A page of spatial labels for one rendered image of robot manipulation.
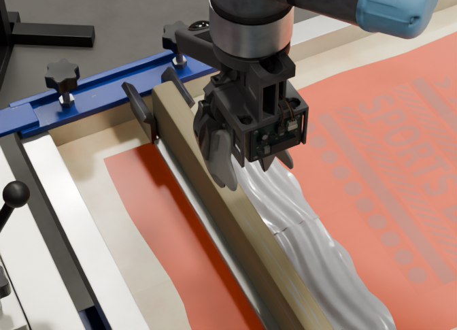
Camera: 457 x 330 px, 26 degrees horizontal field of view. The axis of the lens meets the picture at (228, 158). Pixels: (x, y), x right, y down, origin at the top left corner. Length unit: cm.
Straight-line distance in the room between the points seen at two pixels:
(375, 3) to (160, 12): 219
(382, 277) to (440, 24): 46
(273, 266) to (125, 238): 23
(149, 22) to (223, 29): 205
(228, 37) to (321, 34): 55
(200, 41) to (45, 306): 32
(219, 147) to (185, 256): 23
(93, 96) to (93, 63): 150
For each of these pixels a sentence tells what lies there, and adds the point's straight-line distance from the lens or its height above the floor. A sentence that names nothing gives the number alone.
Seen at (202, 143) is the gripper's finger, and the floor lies 118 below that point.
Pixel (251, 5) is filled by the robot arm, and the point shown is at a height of 138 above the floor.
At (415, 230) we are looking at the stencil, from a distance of 123.
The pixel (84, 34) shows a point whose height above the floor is 4.
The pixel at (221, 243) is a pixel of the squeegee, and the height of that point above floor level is 99.
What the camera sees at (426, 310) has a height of 95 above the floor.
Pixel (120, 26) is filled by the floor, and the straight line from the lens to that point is 291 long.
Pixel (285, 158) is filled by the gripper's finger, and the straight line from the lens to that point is 101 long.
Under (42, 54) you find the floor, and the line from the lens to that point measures 286.
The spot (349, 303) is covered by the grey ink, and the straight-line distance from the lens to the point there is 115.
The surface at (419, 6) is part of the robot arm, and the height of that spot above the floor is 143.
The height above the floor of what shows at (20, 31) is 4.
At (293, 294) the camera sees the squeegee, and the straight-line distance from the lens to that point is 103.
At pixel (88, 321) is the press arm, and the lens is 119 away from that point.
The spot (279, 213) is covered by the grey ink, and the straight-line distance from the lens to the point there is 122.
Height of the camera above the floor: 193
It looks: 49 degrees down
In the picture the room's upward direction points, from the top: straight up
